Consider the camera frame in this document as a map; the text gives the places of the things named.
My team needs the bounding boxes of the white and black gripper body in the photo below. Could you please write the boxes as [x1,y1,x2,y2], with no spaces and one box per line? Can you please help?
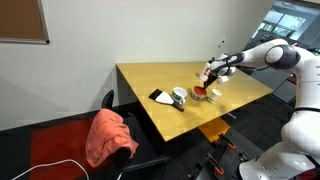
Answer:
[209,65,236,84]

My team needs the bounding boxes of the clear plastic tupperware container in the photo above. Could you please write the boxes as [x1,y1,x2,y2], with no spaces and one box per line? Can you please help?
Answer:
[191,86,207,99]

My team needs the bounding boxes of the foil sweets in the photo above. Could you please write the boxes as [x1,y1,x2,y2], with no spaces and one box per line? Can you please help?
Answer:
[191,94,202,100]

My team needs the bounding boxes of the white green christmas mug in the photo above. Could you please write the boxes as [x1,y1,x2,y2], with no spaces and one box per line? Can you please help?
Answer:
[171,87,188,105]

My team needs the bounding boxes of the red plastic container lid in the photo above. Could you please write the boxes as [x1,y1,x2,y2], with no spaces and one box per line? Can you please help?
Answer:
[194,86,207,95]

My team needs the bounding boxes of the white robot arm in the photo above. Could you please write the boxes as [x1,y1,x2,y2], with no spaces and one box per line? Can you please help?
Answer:
[203,39,320,180]

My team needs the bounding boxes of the black orange clamp left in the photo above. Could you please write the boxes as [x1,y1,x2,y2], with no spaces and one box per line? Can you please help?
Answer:
[218,133,236,149]

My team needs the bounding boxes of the black orange clamp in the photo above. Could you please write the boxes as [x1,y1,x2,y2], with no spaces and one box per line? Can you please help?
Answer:
[218,133,236,149]
[206,153,224,175]

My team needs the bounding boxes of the black orange clamp right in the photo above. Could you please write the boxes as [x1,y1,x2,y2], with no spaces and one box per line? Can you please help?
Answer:
[206,153,224,175]

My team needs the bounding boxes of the pink cloth on chair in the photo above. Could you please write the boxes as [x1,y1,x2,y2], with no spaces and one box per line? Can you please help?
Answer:
[85,108,139,167]

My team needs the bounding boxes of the black office chair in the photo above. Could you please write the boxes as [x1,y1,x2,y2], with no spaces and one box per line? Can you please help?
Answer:
[101,90,171,180]

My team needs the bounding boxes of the cork notice board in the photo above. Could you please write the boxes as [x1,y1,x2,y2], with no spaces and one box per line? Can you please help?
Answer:
[0,0,50,44]

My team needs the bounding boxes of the white wall socket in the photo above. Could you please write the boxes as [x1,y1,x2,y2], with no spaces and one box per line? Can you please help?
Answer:
[218,40,225,48]

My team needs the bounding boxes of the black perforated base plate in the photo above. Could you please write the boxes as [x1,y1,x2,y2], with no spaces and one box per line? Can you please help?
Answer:
[188,128,262,180]

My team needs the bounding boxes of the white cable on floor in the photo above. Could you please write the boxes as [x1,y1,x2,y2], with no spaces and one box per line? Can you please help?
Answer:
[11,158,90,180]

